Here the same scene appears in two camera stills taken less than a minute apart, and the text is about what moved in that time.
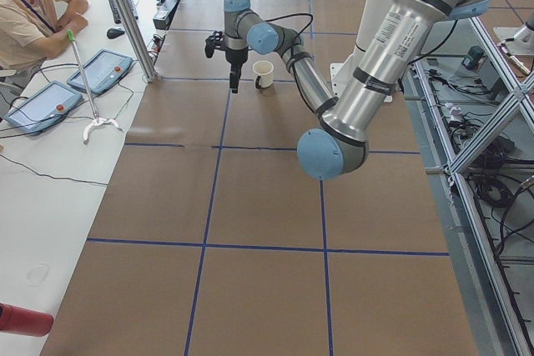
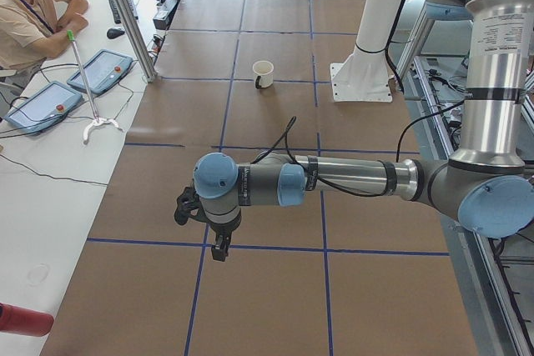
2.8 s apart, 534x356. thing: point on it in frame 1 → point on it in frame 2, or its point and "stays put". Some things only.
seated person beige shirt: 37,11 stays put
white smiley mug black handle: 264,72 stays put
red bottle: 23,321 stays put
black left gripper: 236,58 → 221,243
